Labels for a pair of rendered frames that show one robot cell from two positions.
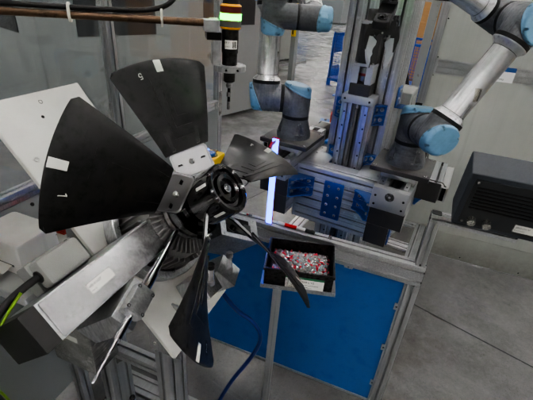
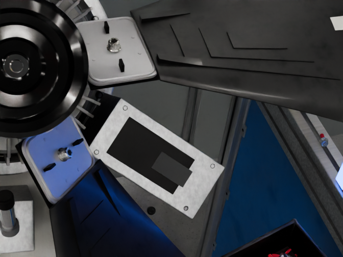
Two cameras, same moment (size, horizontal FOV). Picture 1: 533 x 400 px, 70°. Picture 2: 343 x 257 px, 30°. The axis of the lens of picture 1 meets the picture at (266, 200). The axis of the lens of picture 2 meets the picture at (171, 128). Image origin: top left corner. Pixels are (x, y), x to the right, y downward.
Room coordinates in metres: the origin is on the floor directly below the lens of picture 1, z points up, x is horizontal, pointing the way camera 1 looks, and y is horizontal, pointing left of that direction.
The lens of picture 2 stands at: (0.58, -0.28, 1.58)
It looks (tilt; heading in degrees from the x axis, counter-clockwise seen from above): 47 degrees down; 47
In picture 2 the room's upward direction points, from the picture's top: 8 degrees clockwise
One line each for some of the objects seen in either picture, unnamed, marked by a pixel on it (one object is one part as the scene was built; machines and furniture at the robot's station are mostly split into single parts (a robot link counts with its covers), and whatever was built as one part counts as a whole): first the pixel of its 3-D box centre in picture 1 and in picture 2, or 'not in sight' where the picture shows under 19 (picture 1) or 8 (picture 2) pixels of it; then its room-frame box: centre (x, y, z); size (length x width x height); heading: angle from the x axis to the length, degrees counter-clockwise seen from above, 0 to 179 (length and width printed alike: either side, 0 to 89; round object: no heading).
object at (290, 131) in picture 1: (294, 125); not in sight; (1.65, -0.10, 1.09); 0.15 x 0.15 x 0.10
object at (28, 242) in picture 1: (14, 245); not in sight; (0.87, 0.71, 0.92); 0.17 x 0.16 x 0.11; 70
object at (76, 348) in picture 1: (82, 328); not in sight; (0.75, 0.49, 0.73); 0.15 x 0.09 x 0.22; 70
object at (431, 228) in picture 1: (427, 239); not in sight; (1.01, -0.52, 0.96); 0.03 x 0.03 x 0.20; 70
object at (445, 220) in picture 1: (472, 225); not in sight; (0.97, -0.61, 1.04); 0.24 x 0.03 x 0.03; 70
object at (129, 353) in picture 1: (141, 358); not in sight; (0.80, 0.35, 0.56); 0.19 x 0.04 x 0.04; 70
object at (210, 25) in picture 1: (225, 45); not in sight; (0.85, 0.11, 1.50); 0.09 x 0.07 x 0.10; 105
